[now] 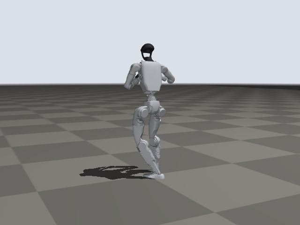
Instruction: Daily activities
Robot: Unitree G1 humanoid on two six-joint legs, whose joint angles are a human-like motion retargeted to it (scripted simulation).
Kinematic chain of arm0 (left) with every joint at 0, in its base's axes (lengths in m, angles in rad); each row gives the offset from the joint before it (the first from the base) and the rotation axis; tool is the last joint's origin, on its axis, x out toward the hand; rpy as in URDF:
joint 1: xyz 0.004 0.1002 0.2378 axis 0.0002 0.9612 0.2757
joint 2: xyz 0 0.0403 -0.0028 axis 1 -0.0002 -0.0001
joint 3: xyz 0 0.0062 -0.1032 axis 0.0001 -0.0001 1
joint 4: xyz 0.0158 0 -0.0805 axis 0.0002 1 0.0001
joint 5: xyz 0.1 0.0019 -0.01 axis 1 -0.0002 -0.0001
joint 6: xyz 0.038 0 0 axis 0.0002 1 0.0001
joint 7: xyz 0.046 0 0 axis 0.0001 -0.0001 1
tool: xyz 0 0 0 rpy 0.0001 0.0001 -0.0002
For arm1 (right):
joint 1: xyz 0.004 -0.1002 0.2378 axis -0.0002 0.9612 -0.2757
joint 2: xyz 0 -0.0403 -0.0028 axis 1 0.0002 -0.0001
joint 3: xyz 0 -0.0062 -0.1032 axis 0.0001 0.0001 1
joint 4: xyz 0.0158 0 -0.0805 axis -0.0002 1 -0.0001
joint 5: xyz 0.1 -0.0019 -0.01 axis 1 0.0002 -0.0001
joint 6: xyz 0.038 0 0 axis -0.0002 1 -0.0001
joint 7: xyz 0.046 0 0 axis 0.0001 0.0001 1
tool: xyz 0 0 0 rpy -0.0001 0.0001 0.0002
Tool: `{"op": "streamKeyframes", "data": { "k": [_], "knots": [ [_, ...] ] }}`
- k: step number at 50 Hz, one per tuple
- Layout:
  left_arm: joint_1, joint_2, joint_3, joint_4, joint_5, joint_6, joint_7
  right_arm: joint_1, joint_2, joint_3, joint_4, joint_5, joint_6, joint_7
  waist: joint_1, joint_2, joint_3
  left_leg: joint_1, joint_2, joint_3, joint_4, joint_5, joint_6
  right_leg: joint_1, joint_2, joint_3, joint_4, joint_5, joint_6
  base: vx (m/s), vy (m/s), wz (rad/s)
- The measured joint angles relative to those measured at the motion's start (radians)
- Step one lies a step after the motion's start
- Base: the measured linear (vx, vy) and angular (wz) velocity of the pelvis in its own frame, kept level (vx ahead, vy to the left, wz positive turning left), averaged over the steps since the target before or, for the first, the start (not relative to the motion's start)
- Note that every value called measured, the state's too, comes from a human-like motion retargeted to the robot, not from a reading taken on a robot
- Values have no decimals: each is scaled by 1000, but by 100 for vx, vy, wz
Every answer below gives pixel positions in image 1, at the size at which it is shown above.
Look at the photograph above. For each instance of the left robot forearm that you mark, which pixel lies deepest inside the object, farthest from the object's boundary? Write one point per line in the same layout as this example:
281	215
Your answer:
135	81

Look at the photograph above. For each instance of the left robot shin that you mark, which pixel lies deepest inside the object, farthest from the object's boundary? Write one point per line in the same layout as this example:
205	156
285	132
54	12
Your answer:
147	155

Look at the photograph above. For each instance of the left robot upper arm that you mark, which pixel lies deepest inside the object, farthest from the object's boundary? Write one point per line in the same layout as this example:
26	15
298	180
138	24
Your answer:
133	69

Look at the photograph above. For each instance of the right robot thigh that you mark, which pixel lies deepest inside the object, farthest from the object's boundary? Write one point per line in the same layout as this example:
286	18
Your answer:
154	123

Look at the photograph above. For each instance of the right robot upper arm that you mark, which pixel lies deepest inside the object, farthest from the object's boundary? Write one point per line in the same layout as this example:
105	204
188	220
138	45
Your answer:
167	74

